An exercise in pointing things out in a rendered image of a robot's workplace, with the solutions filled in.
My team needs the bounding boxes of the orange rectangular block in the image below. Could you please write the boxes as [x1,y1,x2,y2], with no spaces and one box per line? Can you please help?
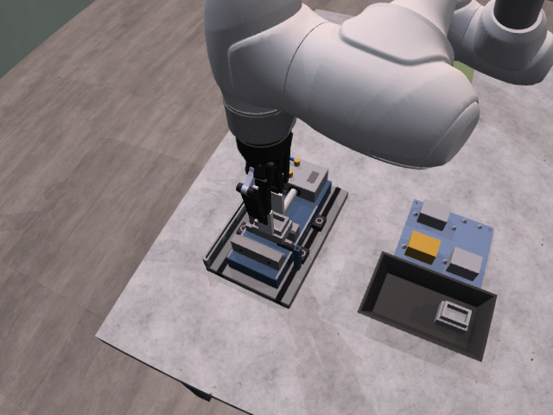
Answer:
[404,231,441,265]

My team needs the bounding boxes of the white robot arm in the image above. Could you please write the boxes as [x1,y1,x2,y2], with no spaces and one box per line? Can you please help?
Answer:
[204,0,553,169]

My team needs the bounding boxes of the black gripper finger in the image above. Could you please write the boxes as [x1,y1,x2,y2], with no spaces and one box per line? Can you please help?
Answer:
[271,148,290,215]
[236,162,276,236]

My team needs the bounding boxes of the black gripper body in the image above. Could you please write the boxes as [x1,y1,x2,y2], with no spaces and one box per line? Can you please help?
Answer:
[236,132,292,180]

